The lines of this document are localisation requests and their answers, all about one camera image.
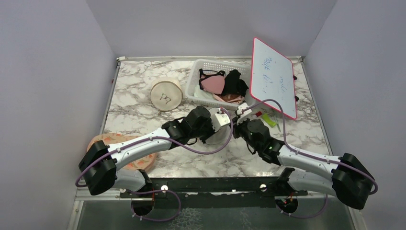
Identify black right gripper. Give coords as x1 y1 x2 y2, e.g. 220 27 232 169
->
230 114 260 151

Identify white mesh laundry bag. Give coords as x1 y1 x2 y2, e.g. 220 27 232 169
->
202 125 231 145

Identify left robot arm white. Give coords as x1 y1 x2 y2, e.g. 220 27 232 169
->
79 106 214 196

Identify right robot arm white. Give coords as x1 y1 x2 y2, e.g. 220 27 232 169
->
233 117 374 210

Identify beige round laundry bag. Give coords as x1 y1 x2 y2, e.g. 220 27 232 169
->
150 77 183 112

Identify white plastic laundry basket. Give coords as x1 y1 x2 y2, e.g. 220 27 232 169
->
185 59 254 110

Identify floral flat laundry bag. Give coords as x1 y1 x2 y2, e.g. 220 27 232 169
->
86 133 157 172

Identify pale green garment in basket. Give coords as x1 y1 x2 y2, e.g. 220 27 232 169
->
193 85 214 100

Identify peach satin garment in basket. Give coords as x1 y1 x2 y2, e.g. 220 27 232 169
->
213 94 245 104

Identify black garment in basket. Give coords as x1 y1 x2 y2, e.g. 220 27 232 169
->
221 69 248 97

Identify pink-framed whiteboard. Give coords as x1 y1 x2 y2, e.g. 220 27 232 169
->
249 37 297 120

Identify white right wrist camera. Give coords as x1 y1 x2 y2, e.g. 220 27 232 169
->
236 102 252 124

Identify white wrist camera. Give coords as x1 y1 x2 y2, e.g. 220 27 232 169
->
236 102 252 124
209 108 231 133

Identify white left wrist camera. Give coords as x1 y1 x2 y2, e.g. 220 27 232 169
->
209 108 231 133

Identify pink bra black straps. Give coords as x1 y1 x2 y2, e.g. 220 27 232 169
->
198 68 226 95

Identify black mounting rail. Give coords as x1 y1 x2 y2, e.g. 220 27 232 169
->
120 176 308 209

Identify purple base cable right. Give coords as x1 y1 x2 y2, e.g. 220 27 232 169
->
275 194 329 219

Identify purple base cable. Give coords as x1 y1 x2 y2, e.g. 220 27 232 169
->
128 190 182 222
275 194 329 219

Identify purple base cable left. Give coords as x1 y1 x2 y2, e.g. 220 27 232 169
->
128 190 182 222

